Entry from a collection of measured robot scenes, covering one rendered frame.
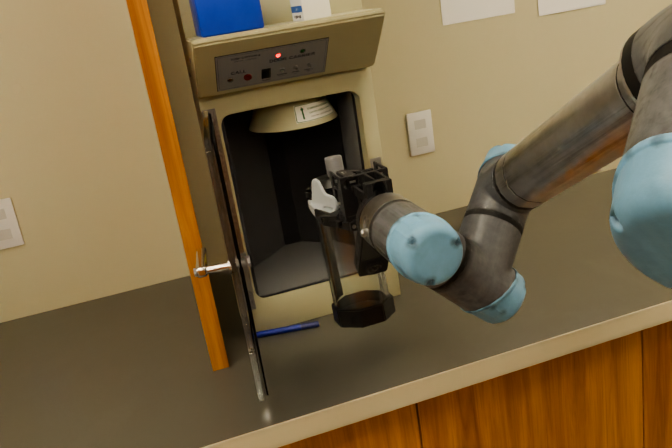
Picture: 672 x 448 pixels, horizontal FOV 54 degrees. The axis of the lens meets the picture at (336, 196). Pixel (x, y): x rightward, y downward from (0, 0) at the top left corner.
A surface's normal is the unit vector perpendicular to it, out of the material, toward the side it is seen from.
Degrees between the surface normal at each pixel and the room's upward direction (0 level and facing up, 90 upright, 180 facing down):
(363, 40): 135
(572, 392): 90
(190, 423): 0
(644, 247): 122
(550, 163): 110
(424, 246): 90
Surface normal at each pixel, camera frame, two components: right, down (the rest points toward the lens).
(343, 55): 0.31, 0.84
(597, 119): -0.86, 0.39
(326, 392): -0.15, -0.94
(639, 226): -0.54, 0.73
